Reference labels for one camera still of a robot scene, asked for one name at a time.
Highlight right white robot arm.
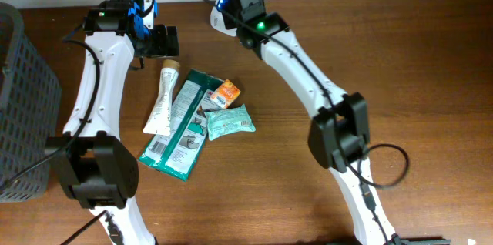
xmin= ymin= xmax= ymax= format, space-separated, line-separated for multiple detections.
xmin=211 ymin=0 xmax=403 ymax=244

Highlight green white wipes package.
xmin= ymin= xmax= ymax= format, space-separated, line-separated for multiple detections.
xmin=139 ymin=69 xmax=223 ymax=181

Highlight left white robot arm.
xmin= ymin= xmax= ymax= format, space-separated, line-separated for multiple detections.
xmin=45 ymin=0 xmax=179 ymax=244

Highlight small orange box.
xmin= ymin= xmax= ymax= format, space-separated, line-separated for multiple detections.
xmin=210 ymin=79 xmax=241 ymax=109

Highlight white barcode scanner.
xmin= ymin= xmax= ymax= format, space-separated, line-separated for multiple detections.
xmin=210 ymin=0 xmax=237 ymax=37

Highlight dark grey plastic basket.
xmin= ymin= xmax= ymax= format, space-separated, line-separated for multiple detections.
xmin=1 ymin=2 xmax=62 ymax=184

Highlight teal tissue pack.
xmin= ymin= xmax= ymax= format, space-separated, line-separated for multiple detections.
xmin=205 ymin=105 xmax=256 ymax=141

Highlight white tube gold cap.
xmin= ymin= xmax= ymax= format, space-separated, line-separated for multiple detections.
xmin=143 ymin=59 xmax=180 ymax=136

